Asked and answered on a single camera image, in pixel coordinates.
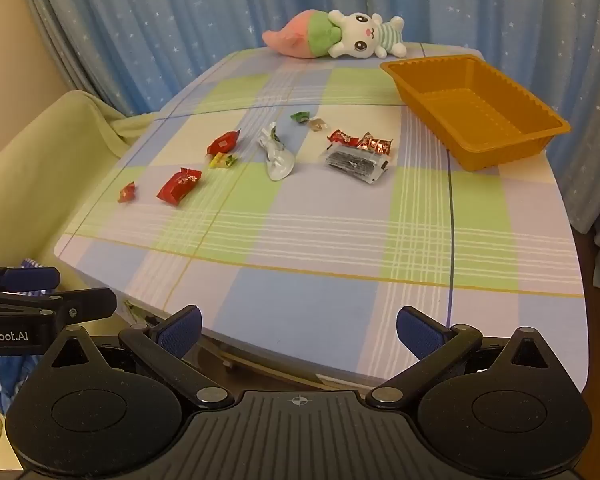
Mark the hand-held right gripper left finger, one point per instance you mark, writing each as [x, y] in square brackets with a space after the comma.
[180, 332]

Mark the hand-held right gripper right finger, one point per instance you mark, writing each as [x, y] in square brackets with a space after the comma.
[422, 332]

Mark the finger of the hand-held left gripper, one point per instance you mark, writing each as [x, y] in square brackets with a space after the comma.
[30, 278]
[80, 305]

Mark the small red candy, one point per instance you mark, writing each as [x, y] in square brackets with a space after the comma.
[127, 193]

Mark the red snack packet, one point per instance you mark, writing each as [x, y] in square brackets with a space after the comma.
[224, 143]
[179, 186]

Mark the yellow green candy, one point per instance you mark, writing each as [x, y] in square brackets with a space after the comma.
[222, 161]

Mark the black seaweed packet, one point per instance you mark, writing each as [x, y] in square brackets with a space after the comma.
[356, 165]

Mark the silver foil pouch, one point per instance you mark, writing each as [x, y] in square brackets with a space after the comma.
[276, 157]

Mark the orange plastic tray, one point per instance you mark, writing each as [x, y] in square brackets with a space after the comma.
[460, 105]

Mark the brown candy clear wrapper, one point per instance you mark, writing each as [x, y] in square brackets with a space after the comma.
[318, 124]

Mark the blue white patterned cloth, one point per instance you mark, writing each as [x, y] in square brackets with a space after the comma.
[0, 375]

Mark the light green cloth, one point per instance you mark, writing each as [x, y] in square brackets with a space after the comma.
[30, 170]

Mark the plaid tablecloth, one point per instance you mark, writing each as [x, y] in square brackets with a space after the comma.
[330, 240]

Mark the blue star curtain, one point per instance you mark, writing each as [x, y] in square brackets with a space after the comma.
[180, 10]

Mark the white rabbit plush toy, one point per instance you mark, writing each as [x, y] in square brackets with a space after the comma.
[350, 32]

